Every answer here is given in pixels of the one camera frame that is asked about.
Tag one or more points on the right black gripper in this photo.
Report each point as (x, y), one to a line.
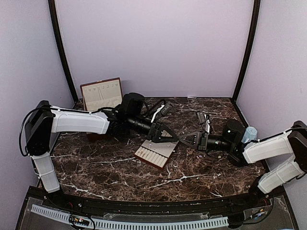
(203, 140)

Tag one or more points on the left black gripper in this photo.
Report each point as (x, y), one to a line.
(160, 139)

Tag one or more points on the beige jewelry tray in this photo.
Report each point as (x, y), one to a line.
(155, 154)

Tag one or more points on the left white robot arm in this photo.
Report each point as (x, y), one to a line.
(45, 119)

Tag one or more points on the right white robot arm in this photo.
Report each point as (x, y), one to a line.
(243, 148)

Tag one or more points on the wooden jewelry box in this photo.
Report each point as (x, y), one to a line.
(103, 93)

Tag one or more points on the light blue plastic cup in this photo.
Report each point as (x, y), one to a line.
(250, 134)

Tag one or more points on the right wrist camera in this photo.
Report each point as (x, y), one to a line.
(204, 121)

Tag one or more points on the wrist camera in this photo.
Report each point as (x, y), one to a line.
(204, 121)
(162, 111)

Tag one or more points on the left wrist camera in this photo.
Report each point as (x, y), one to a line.
(162, 111)

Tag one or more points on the black front rail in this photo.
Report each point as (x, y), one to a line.
(97, 207)

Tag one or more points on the white slotted cable duct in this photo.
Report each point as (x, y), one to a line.
(127, 222)

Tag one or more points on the right black frame post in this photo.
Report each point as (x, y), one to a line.
(248, 50)

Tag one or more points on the black frame post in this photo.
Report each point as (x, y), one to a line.
(248, 50)
(61, 51)

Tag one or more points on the left black frame post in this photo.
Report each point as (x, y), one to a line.
(61, 51)

